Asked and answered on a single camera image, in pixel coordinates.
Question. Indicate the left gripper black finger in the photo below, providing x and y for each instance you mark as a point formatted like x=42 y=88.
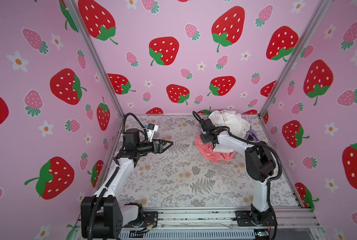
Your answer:
x=166 y=146
x=165 y=142

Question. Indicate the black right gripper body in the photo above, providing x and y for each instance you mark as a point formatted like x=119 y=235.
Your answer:
x=203 y=137

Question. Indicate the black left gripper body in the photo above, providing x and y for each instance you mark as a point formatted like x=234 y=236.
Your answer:
x=159 y=145

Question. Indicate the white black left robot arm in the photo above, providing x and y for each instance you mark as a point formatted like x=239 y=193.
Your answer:
x=101 y=215

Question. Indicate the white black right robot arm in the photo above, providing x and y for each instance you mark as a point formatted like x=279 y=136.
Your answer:
x=262 y=165

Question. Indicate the pink patterned cloth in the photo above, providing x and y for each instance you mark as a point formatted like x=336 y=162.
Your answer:
x=208 y=153

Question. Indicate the white cloth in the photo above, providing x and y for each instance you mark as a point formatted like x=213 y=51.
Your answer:
x=237 y=126

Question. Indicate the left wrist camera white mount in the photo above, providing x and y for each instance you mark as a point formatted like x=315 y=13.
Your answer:
x=151 y=130

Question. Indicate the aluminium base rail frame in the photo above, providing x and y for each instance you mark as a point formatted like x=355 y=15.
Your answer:
x=226 y=223

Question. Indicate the aluminium corner post left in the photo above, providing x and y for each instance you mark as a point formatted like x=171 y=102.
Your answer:
x=77 y=18

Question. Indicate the aluminium corner post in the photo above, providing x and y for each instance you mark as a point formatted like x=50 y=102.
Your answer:
x=307 y=33
x=77 y=18

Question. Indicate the aluminium corner post right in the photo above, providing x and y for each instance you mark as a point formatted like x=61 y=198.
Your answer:
x=307 y=33

